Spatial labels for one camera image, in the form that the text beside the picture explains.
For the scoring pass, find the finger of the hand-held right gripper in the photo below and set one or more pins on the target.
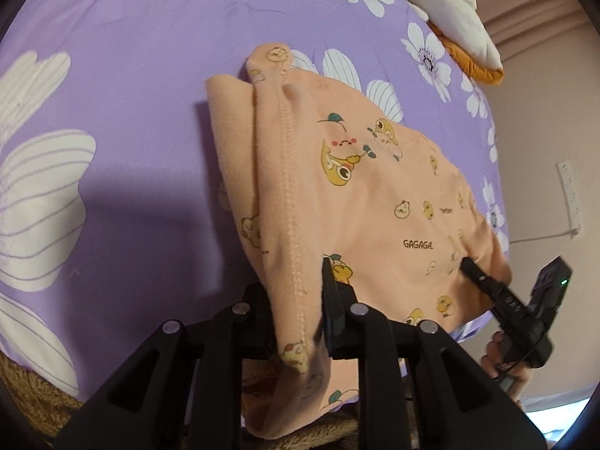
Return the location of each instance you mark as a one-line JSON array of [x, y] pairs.
[[485, 283]]

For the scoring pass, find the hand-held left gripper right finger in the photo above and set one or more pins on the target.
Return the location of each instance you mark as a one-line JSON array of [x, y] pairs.
[[335, 318]]

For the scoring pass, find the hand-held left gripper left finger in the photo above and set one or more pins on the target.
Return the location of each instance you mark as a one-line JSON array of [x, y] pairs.
[[255, 333]]

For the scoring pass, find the orange cartoon print garment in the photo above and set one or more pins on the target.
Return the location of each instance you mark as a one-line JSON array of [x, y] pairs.
[[384, 187]]

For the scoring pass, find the person's right hand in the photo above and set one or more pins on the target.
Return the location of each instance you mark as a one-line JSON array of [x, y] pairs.
[[492, 354]]

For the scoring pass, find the white power strip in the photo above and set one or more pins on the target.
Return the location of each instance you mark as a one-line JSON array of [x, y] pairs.
[[571, 197]]

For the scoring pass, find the brown fuzzy blanket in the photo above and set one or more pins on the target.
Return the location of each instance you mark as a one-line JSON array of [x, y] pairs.
[[33, 393]]

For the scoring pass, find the cream and orange pillow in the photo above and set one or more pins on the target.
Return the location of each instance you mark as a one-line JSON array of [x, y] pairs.
[[450, 14]]

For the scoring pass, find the purple floral bed sheet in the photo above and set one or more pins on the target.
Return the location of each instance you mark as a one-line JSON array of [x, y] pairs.
[[140, 79]]

